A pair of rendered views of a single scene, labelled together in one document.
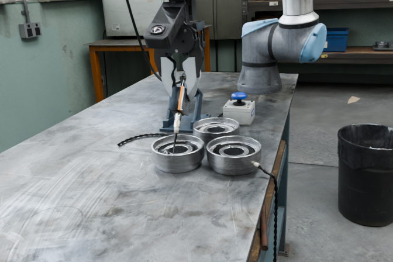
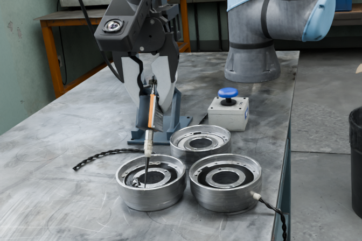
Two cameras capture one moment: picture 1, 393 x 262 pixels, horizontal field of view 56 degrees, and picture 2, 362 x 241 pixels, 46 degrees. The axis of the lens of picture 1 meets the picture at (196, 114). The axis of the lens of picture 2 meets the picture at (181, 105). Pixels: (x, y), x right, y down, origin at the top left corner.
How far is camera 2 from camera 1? 0.11 m
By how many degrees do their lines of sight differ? 2
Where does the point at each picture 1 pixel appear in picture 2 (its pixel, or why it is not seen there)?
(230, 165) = (221, 199)
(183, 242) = not seen: outside the picture
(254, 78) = (245, 62)
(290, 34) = (289, 7)
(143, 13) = not seen: outside the picture
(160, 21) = (117, 12)
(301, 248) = not seen: outside the picture
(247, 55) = (235, 34)
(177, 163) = (151, 199)
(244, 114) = (236, 117)
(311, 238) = not seen: outside the picture
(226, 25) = not seen: outside the picture
